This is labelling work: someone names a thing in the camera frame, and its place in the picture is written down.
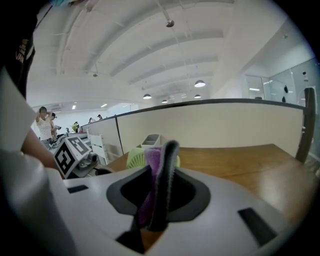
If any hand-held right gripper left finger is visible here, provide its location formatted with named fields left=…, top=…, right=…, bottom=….
left=62, top=165, right=153, bottom=256

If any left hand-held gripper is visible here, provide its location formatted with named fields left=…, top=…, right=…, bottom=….
left=53, top=134, right=116, bottom=180

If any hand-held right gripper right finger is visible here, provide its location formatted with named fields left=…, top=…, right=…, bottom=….
left=146, top=166, right=297, bottom=256

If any lime green basket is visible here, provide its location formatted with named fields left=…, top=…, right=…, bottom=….
left=125, top=147, right=181, bottom=170

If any purple and grey cloth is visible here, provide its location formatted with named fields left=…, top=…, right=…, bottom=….
left=137, top=139, right=181, bottom=232

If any person's left forearm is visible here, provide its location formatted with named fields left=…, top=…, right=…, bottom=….
left=21, top=127, right=63, bottom=176

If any white wooden chair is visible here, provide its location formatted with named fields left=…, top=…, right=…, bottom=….
left=86, top=128, right=111, bottom=166

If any small white partition panel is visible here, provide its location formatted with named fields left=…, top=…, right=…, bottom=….
left=87, top=117, right=124, bottom=157

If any grey storage box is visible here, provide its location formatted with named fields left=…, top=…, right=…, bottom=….
left=141, top=134, right=161, bottom=150

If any brown wooden table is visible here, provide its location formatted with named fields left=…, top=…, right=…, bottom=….
left=104, top=143, right=315, bottom=227

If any large white partition panel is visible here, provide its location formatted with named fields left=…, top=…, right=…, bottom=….
left=116, top=102, right=305, bottom=156

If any person's black shirt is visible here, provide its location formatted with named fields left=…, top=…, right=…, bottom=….
left=0, top=0, right=36, bottom=100

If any dark wooden post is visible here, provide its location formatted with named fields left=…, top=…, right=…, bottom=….
left=295, top=87, right=316, bottom=165

